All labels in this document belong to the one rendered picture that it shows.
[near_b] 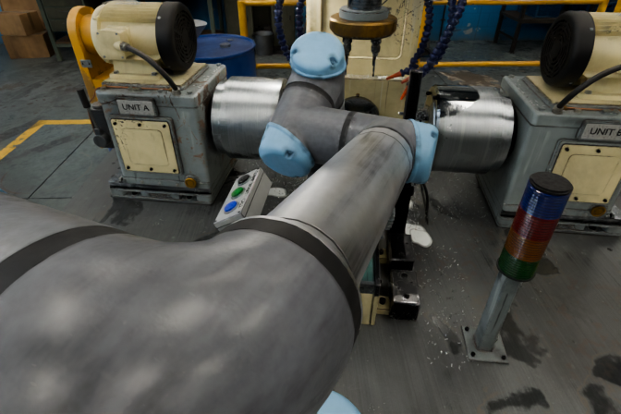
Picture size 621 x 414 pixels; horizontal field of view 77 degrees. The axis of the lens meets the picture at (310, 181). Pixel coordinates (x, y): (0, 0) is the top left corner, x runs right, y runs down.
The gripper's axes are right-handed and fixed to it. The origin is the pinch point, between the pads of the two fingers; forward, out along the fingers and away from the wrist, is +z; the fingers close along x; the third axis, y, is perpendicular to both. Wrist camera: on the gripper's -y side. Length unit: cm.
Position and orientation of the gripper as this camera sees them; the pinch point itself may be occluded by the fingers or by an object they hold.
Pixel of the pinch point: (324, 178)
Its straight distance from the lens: 82.6
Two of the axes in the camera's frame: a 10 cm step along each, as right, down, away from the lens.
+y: 1.1, -9.0, 4.3
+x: -9.9, -0.7, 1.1
